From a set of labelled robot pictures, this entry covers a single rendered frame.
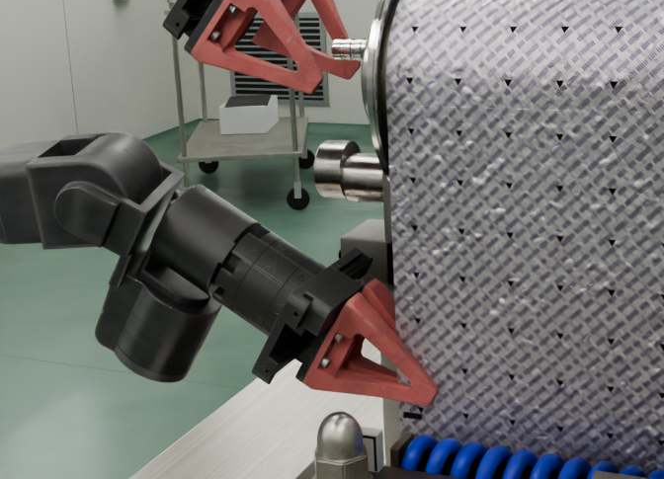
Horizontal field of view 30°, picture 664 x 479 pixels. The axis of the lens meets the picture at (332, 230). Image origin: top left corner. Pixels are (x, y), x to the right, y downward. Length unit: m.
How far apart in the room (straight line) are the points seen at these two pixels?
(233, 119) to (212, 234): 5.01
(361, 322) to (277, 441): 0.37
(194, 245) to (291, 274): 0.07
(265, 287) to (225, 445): 0.36
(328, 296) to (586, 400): 0.16
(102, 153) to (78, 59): 5.64
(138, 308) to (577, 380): 0.29
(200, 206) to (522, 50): 0.23
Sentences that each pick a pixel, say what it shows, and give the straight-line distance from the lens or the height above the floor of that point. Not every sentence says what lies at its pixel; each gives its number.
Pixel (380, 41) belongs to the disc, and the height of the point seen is 1.28.
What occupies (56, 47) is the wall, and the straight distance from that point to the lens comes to 6.30.
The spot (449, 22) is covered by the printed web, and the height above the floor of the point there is 1.29.
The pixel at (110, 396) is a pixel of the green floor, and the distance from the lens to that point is 3.60.
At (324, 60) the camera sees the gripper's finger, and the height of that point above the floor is 1.26.
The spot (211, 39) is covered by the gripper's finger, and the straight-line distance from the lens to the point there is 0.78.
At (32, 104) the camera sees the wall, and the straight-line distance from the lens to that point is 6.15.
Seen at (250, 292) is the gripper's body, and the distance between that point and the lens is 0.77.
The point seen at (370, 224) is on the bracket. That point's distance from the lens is 0.87.
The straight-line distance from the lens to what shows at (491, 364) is 0.75.
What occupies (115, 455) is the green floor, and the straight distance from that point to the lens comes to 3.24.
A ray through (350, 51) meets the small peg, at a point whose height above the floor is 1.27.
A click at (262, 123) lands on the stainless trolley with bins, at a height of 0.31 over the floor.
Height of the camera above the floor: 1.37
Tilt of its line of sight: 16 degrees down
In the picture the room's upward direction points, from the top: 3 degrees counter-clockwise
